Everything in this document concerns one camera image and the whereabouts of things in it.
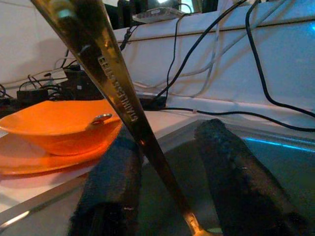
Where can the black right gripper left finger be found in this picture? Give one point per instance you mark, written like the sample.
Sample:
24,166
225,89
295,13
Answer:
110,186

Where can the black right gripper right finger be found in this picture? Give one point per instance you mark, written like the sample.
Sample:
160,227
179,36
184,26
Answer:
236,186

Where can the orange plastic bowl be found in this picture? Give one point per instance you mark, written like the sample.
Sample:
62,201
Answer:
49,132

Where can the gold stainless steel utensil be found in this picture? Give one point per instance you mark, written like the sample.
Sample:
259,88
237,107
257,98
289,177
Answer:
108,73

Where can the stainless steel sink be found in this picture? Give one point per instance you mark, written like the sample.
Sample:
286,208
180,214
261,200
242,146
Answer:
177,152

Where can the silver metal utensil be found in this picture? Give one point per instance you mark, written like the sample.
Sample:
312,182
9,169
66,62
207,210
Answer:
101,118

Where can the orange plastic plate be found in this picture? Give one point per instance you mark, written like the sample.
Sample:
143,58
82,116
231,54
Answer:
37,164

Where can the black power adapter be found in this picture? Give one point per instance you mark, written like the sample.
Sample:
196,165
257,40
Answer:
152,102

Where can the black charger box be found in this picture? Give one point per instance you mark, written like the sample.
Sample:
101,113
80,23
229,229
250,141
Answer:
81,86

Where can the black power strip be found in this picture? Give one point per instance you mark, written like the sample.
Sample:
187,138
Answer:
32,94

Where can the white power strip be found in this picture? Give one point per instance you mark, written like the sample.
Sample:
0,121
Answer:
155,14

